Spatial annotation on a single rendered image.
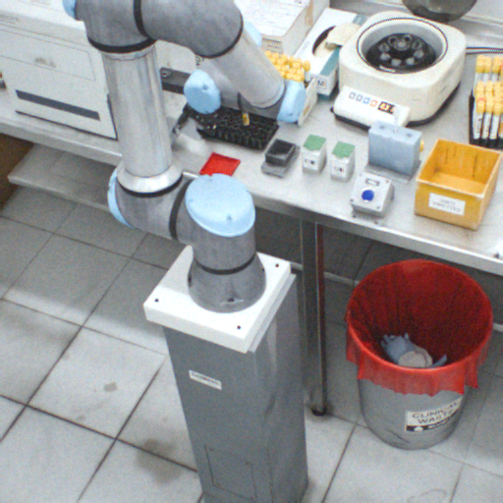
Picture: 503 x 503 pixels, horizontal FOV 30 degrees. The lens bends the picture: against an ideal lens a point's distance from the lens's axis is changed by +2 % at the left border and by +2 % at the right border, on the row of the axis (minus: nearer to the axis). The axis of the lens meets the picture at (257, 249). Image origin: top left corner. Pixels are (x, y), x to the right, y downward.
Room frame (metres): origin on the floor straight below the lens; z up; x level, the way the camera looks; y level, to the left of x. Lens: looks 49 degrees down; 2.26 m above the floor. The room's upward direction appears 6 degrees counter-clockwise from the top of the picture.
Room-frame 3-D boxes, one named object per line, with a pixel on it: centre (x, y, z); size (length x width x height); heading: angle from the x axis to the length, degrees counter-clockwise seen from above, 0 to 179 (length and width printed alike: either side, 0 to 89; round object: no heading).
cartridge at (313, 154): (1.44, -0.14, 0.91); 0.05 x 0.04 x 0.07; 151
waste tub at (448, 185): (1.29, -0.41, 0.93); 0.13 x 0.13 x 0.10; 60
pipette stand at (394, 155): (1.41, -0.31, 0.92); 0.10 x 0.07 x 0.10; 56
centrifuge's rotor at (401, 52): (1.67, -0.37, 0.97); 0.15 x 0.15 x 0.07
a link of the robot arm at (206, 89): (1.38, 0.04, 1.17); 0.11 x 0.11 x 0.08; 60
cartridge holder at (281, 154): (1.47, -0.07, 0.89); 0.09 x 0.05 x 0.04; 148
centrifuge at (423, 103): (1.65, -0.36, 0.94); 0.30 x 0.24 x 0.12; 142
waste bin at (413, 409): (1.35, -0.37, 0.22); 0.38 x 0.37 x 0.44; 61
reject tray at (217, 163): (1.47, 0.06, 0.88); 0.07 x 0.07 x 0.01; 61
